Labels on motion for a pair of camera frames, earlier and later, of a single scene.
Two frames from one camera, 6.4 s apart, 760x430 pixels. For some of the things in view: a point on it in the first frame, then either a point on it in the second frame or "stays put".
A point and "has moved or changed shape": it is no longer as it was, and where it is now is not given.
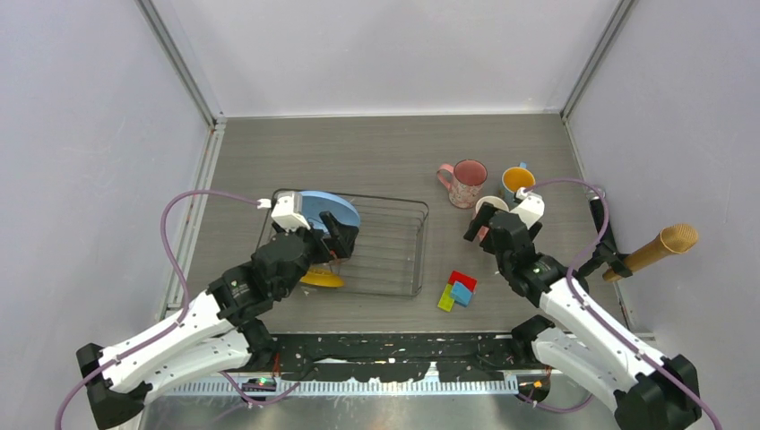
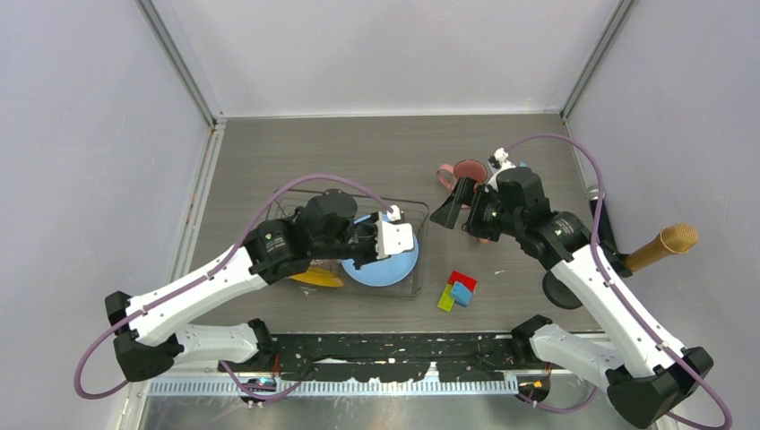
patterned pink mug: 468,176 stays put
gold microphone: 673,239 stays put
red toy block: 469,282 stays put
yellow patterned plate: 323,277 stays put
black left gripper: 341,236 to 372,253
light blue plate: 315,202 has moved or changed shape
